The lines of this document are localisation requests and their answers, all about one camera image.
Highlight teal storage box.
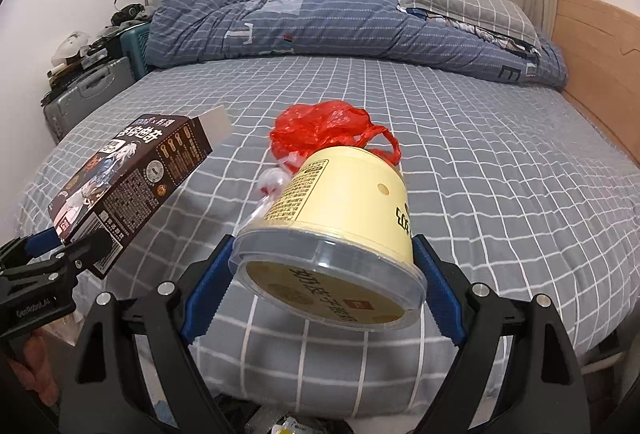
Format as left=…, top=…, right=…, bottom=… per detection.
left=120, top=21, right=153, bottom=77

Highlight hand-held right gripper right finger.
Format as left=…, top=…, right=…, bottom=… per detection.
left=411, top=235, right=588, bottom=434

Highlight yellow tub with clear lid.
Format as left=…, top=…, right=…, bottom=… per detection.
left=232, top=145, right=428, bottom=329

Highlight clear plastic wrapper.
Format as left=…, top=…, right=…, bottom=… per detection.
left=245, top=154, right=301, bottom=225

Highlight grey checked pillow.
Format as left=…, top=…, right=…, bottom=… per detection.
left=397, top=0, right=543, bottom=49

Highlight white cap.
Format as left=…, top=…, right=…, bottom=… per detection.
left=55, top=30, right=91, bottom=64

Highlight clear plastic bag yellow contents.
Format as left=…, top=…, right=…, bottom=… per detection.
left=245, top=406, right=351, bottom=434

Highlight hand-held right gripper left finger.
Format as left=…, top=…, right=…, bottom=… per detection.
left=57, top=234, right=236, bottom=434

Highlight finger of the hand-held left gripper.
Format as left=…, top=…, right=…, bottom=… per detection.
left=0, top=230, right=114, bottom=297
left=0, top=227, right=64, bottom=273

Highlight pile of dark items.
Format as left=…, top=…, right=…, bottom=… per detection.
left=97, top=2, right=153, bottom=37

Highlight dark brown printed carton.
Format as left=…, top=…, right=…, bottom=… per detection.
left=47, top=105, right=233, bottom=279

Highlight grey hard suitcase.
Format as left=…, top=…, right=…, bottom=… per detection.
left=42, top=56, right=138, bottom=145

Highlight grey checked bed sheet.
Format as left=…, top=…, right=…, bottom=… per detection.
left=15, top=51, right=640, bottom=402

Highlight red plastic bag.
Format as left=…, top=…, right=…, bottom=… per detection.
left=269, top=101, right=403, bottom=169

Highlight wooden headboard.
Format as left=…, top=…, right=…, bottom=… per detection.
left=550, top=0, right=640, bottom=155

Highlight person's left hand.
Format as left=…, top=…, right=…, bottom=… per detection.
left=9, top=328, right=64, bottom=411

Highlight blue striped quilt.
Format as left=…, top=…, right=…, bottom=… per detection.
left=145, top=0, right=568, bottom=88

